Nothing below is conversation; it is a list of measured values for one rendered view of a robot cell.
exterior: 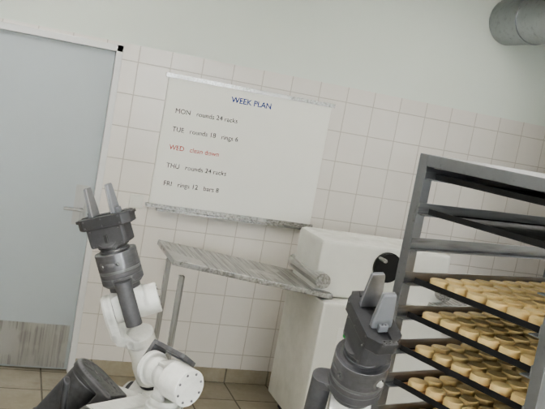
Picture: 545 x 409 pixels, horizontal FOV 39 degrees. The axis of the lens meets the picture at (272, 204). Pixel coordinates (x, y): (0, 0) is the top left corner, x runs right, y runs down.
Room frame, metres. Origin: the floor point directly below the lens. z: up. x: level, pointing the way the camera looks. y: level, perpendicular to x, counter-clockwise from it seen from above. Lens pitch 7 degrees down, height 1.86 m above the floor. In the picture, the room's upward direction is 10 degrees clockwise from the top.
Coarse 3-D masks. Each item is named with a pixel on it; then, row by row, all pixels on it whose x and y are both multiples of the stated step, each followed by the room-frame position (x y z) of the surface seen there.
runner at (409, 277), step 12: (408, 276) 1.96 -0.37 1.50; (420, 276) 1.98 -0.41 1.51; (432, 276) 2.01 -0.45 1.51; (444, 276) 2.04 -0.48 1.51; (456, 276) 2.06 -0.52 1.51; (468, 276) 2.09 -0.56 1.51; (480, 276) 2.12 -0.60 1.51; (492, 276) 2.15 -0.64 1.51; (504, 276) 2.18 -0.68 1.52; (516, 276) 2.21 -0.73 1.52
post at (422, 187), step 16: (416, 176) 1.98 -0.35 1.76; (416, 192) 1.97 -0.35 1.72; (416, 208) 1.96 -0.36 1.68; (416, 224) 1.96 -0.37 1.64; (400, 256) 1.98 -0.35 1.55; (400, 272) 1.97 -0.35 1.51; (400, 288) 1.96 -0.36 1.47; (400, 304) 1.96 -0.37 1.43; (400, 320) 1.96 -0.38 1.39; (384, 400) 1.97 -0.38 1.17
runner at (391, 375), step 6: (390, 372) 1.96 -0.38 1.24; (396, 372) 1.97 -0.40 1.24; (402, 372) 1.99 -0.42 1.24; (408, 372) 2.00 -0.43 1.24; (414, 372) 2.01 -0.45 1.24; (420, 372) 2.03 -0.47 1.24; (426, 372) 2.04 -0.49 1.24; (432, 372) 2.05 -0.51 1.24; (438, 372) 2.07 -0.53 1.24; (390, 378) 1.97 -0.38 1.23; (396, 378) 1.98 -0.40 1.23; (402, 378) 1.99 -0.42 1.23; (408, 378) 2.00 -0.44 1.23; (420, 378) 2.03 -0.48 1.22; (384, 384) 1.95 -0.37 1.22; (390, 384) 1.95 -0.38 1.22
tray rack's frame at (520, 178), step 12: (432, 156) 1.94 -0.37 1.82; (444, 168) 1.90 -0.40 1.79; (456, 168) 1.87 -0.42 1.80; (468, 168) 1.84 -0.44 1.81; (480, 168) 1.81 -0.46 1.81; (492, 168) 1.79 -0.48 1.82; (504, 168) 1.98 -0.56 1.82; (492, 180) 1.78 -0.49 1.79; (504, 180) 1.75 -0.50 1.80; (516, 180) 1.73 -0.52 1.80; (528, 180) 1.70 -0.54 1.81; (540, 180) 1.68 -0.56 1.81
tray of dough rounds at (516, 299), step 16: (432, 288) 1.91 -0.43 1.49; (448, 288) 1.89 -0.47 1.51; (464, 288) 1.89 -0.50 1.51; (480, 288) 1.94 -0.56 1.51; (496, 288) 1.99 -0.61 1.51; (512, 288) 2.02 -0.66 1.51; (528, 288) 2.07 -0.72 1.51; (544, 288) 2.16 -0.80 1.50; (480, 304) 1.78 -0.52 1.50; (496, 304) 1.78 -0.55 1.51; (512, 304) 1.81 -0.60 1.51; (528, 304) 1.84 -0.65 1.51; (544, 304) 1.87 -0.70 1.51; (512, 320) 1.70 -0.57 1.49; (528, 320) 1.70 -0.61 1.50
